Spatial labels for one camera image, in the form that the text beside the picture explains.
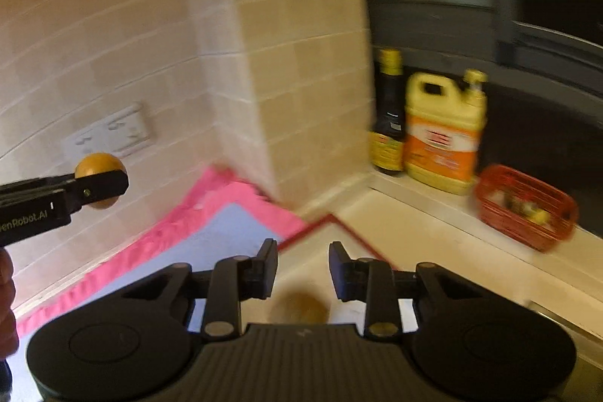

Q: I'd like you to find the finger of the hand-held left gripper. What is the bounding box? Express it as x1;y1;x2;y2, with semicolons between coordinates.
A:
47;169;129;211

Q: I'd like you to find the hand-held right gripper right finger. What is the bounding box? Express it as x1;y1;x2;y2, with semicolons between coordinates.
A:
329;242;484;339

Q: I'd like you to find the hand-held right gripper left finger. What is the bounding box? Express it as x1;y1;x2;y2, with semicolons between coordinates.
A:
123;238;279;341

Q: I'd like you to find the orange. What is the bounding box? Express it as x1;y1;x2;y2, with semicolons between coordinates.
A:
76;152;128;210

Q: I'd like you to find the red-rimmed white tray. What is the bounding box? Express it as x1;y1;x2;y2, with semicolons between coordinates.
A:
275;214;420;327

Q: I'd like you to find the person's left hand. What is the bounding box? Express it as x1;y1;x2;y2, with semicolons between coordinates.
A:
0;249;20;358

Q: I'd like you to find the pink cloth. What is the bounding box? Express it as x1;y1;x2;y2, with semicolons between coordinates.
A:
16;164;308;337

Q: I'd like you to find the dark soy sauce bottle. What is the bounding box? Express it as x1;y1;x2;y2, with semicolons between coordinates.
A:
370;49;407;176

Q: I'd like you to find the yellow detergent jug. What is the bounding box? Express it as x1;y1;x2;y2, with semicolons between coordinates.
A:
404;70;488;196

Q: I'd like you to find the red plastic basket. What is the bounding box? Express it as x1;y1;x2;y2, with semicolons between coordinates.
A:
475;164;579;252

